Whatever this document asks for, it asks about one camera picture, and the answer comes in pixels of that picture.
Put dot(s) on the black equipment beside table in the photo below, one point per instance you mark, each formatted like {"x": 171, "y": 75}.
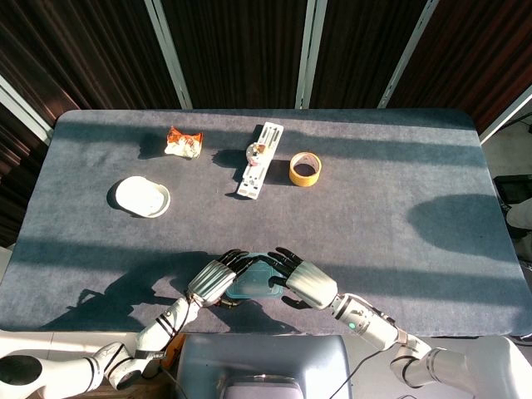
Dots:
{"x": 513, "y": 189}

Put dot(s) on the crumpled orange white wrapper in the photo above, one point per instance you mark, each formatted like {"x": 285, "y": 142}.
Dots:
{"x": 183, "y": 143}

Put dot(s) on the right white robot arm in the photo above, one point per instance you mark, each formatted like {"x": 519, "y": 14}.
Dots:
{"x": 374, "y": 326}

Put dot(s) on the teal translucent container lid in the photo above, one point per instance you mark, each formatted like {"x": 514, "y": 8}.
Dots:
{"x": 253, "y": 284}

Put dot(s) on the white round bowl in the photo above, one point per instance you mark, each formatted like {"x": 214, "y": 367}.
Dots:
{"x": 141, "y": 197}

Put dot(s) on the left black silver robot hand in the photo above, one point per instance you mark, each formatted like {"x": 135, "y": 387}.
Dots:
{"x": 210, "y": 284}

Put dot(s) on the grey robot torso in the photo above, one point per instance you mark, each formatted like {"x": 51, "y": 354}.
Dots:
{"x": 266, "y": 357}

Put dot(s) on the orange device under table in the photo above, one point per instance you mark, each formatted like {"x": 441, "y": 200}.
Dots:
{"x": 176, "y": 347}

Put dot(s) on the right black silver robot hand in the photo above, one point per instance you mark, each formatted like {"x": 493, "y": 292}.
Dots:
{"x": 311, "y": 284}

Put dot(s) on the small round metal part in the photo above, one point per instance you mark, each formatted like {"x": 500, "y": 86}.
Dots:
{"x": 254, "y": 152}

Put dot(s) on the yellow tape roll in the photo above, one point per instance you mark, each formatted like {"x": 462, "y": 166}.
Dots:
{"x": 300, "y": 179}

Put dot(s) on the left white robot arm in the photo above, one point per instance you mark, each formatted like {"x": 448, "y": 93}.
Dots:
{"x": 158, "y": 332}

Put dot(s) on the white metal frame post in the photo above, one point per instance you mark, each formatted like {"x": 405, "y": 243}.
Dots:
{"x": 21, "y": 104}
{"x": 309, "y": 50}
{"x": 507, "y": 114}
{"x": 409, "y": 50}
{"x": 168, "y": 50}

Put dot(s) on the blue grey table cloth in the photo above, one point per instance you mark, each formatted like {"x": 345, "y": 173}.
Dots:
{"x": 353, "y": 216}

